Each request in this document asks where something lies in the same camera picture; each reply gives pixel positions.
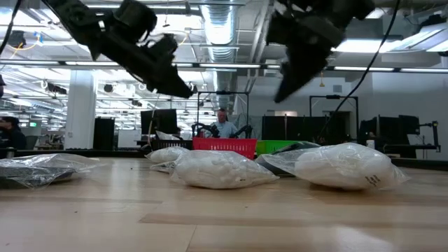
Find vanity pack clear bag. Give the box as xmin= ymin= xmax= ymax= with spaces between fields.
xmin=149 ymin=160 xmax=178 ymax=174

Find black ceiling device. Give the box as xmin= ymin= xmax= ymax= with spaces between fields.
xmin=7 ymin=30 xmax=27 ymax=48

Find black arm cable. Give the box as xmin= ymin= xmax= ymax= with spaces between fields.
xmin=316 ymin=0 xmax=402 ymax=139
xmin=0 ymin=0 xmax=22 ymax=57

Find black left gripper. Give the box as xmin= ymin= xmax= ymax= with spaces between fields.
xmin=90 ymin=32 xmax=195 ymax=99

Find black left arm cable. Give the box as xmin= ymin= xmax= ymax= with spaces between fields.
xmin=0 ymin=0 xmax=22 ymax=57

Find silver round ventilation duct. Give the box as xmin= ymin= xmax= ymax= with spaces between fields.
xmin=199 ymin=3 xmax=239 ymax=110

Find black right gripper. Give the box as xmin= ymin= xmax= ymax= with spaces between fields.
xmin=265 ymin=0 xmax=347 ymax=104

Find long ceiling light strip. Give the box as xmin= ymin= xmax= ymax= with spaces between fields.
xmin=0 ymin=59 xmax=448 ymax=74

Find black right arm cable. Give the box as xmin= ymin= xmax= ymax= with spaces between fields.
xmin=316 ymin=0 xmax=402 ymax=139

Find green plastic basket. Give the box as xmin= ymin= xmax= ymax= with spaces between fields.
xmin=255 ymin=139 xmax=291 ymax=158

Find dark desk monitors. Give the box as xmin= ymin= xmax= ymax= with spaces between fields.
xmin=359 ymin=114 xmax=421 ymax=145

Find clear bag of cotton balls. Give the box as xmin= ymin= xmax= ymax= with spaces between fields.
xmin=170 ymin=149 xmax=280 ymax=190

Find cotton balls and swabs bag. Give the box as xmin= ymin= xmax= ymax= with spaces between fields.
xmin=145 ymin=146 xmax=192 ymax=165

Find black cabinet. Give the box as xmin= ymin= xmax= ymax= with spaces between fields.
xmin=92 ymin=117 xmax=116 ymax=147

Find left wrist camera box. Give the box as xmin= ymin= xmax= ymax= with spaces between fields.
xmin=148 ymin=33 xmax=179 ymax=62

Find black partition screen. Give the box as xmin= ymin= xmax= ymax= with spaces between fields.
xmin=261 ymin=115 xmax=351 ymax=144

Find clear bag with black item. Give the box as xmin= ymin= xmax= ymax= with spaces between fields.
xmin=0 ymin=153 xmax=106 ymax=190

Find person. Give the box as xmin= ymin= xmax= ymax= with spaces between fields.
xmin=209 ymin=108 xmax=243 ymax=139
xmin=0 ymin=115 xmax=28 ymax=151

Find large cotton bag with print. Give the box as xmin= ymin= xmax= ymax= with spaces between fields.
xmin=254 ymin=141 xmax=410 ymax=192

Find black robot station frame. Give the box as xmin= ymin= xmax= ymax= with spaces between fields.
xmin=309 ymin=94 xmax=360 ymax=141
xmin=197 ymin=90 xmax=250 ymax=138

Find white building pillar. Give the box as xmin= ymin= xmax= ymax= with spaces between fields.
xmin=64 ymin=69 xmax=97 ymax=150

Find black computer monitor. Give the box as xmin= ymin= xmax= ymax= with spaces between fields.
xmin=140 ymin=108 xmax=179 ymax=136

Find red plastic basket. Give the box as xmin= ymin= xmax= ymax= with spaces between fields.
xmin=191 ymin=136 xmax=259 ymax=161

